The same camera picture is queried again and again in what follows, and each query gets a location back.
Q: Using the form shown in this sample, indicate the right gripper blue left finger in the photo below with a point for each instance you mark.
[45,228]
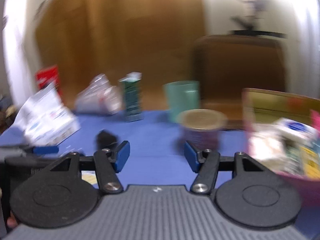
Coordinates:
[120,156]

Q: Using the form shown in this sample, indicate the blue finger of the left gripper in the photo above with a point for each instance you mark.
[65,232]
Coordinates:
[45,149]

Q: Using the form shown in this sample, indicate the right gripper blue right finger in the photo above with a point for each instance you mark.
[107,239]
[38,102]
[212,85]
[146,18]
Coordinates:
[191,153]

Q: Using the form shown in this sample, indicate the bag of cotton swabs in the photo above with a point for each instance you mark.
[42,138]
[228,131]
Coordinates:
[267,148]

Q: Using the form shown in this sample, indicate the pink macaron biscuit tin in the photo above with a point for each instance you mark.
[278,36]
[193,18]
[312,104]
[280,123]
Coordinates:
[265,107]

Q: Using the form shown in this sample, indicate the white wet wipes pack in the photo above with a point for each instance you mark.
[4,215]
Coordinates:
[295,131]

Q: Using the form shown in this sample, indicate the yellow card packet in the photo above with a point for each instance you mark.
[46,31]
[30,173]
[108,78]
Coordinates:
[310,162]

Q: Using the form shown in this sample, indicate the black round lid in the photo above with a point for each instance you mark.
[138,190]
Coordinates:
[106,140]

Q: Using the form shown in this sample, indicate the white tissue pack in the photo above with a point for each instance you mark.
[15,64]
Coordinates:
[44,120]

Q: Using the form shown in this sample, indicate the paper snack cup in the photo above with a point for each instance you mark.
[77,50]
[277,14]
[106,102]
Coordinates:
[202,127]

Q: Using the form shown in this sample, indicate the blue patterned tablecloth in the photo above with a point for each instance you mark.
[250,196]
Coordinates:
[156,155]

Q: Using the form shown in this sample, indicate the bagged paper cups stack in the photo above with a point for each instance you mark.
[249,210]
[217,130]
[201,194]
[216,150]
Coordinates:
[100,97]

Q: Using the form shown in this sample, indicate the mint green mug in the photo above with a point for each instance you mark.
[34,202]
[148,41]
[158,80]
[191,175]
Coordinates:
[181,96]

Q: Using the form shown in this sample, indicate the green drink carton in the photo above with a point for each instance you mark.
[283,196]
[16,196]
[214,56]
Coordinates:
[130,88]

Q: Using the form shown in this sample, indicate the red snack box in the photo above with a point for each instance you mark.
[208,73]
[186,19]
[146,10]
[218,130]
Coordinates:
[48,75]

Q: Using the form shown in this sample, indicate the wooden panel board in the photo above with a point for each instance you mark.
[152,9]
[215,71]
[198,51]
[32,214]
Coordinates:
[85,38]

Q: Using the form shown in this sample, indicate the white power strip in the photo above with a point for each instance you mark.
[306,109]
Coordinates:
[252,12]

